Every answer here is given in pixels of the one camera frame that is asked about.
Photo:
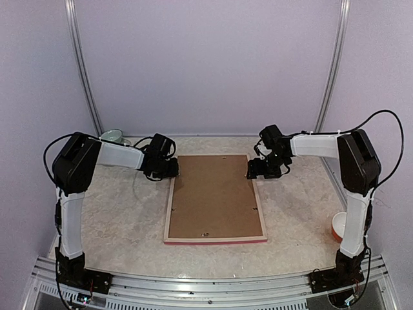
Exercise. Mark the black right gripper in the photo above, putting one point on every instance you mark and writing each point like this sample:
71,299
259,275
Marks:
255,167

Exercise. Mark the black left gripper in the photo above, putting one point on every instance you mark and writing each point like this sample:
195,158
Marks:
173,172

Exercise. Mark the wooden picture frame pink edge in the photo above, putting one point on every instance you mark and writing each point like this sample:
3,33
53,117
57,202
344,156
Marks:
214,239

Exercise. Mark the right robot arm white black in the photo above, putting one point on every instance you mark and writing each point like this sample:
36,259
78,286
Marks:
359,169

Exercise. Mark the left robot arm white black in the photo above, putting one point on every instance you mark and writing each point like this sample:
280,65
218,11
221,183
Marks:
72,171

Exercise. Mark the pale green patterned plate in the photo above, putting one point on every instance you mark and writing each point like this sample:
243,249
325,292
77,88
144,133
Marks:
126,142

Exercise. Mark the green ceramic bowl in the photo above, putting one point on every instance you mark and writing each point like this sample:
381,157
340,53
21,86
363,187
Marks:
112,135

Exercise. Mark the orange white bowl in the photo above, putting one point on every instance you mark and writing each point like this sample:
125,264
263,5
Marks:
338,226

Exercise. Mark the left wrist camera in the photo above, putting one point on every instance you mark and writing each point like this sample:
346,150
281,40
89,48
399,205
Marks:
161,147

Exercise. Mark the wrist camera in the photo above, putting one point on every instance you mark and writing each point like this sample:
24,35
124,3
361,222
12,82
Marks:
161,147
270,136

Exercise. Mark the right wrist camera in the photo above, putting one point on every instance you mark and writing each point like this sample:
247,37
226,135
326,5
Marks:
270,136

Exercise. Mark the aluminium front rail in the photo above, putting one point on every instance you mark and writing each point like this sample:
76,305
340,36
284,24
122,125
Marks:
288,291

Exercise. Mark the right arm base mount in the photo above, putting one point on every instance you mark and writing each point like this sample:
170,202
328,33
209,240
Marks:
346,272

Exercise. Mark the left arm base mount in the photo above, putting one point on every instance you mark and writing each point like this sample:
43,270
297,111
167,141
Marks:
73,273

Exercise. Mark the right aluminium corner post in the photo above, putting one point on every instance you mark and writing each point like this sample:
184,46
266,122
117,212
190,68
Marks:
334,64

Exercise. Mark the aluminium corner post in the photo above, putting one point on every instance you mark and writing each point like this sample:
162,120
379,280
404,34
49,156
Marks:
334,64
71,15

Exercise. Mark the left aluminium corner post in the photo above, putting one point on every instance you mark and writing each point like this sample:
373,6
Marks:
71,15

